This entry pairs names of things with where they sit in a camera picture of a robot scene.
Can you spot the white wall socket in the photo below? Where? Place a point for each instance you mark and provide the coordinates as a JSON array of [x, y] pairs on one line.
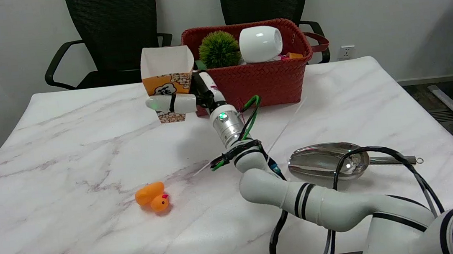
[[346, 52]]

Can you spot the green artificial grass ball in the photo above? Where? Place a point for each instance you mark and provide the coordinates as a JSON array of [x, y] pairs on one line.
[[218, 48]]

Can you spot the red woven basket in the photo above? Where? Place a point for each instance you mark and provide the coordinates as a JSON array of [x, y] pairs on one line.
[[263, 81]]

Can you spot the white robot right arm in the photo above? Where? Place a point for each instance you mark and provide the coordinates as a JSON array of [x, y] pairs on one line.
[[336, 208]]

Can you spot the white ceramic cup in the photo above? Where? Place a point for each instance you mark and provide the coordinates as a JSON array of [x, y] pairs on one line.
[[260, 43]]

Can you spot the orange rubber duck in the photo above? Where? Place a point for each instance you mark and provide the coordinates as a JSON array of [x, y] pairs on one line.
[[151, 196]]

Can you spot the orange white popcorn box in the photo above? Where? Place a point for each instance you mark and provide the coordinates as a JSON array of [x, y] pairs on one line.
[[165, 64]]

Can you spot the small orange item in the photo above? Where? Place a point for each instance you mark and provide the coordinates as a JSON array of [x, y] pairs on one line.
[[294, 55]]

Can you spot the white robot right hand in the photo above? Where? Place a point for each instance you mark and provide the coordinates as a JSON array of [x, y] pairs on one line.
[[182, 103]]

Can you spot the shiny metal scoop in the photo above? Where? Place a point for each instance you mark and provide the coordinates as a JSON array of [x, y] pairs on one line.
[[318, 161]]

